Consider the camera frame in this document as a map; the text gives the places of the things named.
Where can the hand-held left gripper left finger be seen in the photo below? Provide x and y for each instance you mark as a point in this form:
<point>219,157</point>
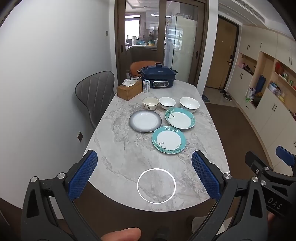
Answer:
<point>82,176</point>

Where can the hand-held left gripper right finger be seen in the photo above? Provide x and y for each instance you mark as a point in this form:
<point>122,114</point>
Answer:
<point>205,176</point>

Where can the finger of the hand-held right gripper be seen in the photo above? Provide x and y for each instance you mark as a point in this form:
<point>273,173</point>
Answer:
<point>285,155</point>
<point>254,162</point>

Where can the teal rimmed floral plate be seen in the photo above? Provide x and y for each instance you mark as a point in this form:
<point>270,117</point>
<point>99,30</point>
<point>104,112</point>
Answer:
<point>180,118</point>
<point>168,140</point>

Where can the white bowl with dark rim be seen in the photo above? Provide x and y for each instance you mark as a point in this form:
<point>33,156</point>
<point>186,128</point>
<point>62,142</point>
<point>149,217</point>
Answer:
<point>189,104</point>

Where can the grey rimmed white plate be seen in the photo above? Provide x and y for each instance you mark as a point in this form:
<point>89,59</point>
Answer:
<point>145,120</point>

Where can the plain white bowl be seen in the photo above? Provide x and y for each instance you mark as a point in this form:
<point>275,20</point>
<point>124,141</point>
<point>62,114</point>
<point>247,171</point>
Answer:
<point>167,102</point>

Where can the cream bowl with plant pattern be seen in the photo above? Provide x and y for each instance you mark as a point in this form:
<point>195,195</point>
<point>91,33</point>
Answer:
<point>150,103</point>

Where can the person's right hand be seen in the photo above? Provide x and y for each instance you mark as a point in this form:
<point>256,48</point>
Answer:
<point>271,217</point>

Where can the person's left hand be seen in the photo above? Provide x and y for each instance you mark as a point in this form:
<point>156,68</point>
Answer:
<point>124,234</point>

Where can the cream built-in cabinet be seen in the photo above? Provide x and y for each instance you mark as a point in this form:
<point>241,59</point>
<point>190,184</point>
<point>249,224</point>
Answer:
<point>270,111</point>

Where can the white shopping bag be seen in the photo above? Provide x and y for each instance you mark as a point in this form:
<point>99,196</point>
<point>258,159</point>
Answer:
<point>249,93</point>

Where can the pair of black sneakers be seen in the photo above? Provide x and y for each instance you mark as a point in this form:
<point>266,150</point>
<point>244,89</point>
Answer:
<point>226,95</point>

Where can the blue bag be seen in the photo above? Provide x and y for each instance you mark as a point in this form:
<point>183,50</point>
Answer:
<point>260,84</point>

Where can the grey quilted chair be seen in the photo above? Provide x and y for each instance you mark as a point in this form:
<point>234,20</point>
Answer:
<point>94,92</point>

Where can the red bag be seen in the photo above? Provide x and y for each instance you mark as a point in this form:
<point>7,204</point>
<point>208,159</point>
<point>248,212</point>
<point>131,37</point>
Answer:
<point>279,68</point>

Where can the wooden tissue box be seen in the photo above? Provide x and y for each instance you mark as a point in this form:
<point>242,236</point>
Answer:
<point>127,93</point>

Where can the white tissue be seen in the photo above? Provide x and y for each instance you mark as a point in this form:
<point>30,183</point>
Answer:
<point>129,82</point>

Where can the door lock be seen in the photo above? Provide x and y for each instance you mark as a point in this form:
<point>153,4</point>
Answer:
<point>229,59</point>

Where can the white and blue milk carton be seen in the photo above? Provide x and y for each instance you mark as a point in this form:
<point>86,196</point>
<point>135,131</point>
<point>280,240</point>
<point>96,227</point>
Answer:
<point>146,87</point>

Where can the brown entrance door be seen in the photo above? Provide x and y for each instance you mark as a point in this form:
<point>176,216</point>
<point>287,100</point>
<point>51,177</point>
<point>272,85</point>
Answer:
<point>219,58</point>

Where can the dark blue electric cooker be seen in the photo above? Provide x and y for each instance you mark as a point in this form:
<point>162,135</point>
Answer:
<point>159,74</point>

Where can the orange chair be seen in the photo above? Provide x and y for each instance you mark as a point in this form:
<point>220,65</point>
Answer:
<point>138,66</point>

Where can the white refrigerator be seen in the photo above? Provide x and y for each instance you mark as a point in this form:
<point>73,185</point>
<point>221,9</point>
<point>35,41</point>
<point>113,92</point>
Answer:
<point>182,46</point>

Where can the brown sliding glass door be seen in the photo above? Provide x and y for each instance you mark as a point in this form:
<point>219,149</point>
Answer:
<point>120,34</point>

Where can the ceiling air vent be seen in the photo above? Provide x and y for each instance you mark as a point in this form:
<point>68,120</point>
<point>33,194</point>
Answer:
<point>247,12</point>

